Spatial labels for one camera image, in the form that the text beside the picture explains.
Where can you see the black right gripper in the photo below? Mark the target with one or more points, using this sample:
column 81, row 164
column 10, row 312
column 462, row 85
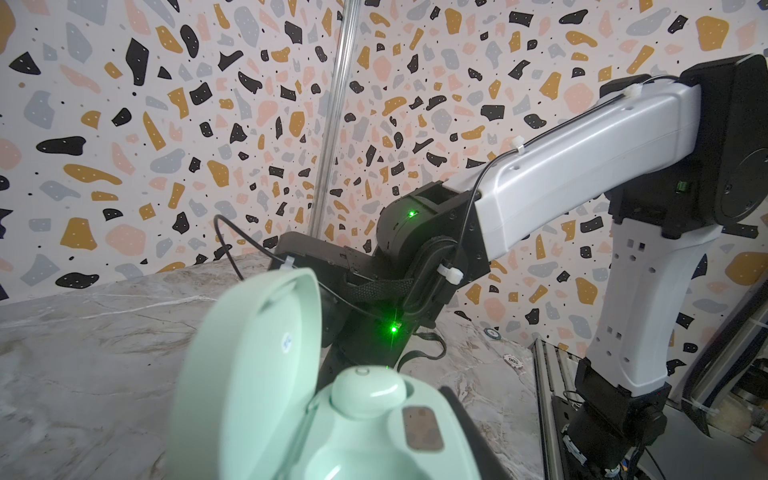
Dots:
column 374, row 334

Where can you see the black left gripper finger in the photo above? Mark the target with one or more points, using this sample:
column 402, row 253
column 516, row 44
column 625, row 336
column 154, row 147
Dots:
column 488, row 464

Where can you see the mint green earbud charging case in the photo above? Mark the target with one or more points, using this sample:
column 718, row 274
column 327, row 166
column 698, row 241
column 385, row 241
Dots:
column 246, row 404

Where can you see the white poker chip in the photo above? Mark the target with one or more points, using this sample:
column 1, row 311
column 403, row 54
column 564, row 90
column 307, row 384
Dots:
column 513, row 362

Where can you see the green poker chip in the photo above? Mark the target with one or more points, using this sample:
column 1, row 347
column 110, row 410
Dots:
column 492, row 333

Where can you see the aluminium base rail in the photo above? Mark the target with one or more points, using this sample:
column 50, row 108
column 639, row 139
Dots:
column 549, row 385

